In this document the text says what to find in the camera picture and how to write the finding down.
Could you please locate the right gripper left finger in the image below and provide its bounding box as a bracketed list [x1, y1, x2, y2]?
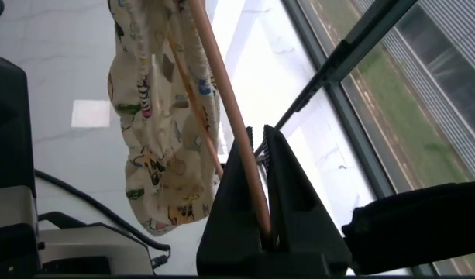
[196, 126, 270, 277]

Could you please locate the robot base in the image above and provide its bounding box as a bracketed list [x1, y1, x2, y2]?
[0, 53, 156, 277]

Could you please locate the cream printed garment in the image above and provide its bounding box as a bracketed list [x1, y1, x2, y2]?
[107, 0, 223, 236]

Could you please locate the black clothes rack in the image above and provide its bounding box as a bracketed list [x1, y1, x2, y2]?
[253, 0, 401, 166]

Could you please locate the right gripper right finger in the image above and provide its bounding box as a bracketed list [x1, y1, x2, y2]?
[262, 124, 353, 277]

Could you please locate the window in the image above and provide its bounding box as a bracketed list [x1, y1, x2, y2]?
[281, 0, 475, 277]

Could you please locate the black garment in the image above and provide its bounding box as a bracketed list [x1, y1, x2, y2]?
[341, 181, 475, 275]

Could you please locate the pink clothes hanger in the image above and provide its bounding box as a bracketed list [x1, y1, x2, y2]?
[165, 0, 274, 239]

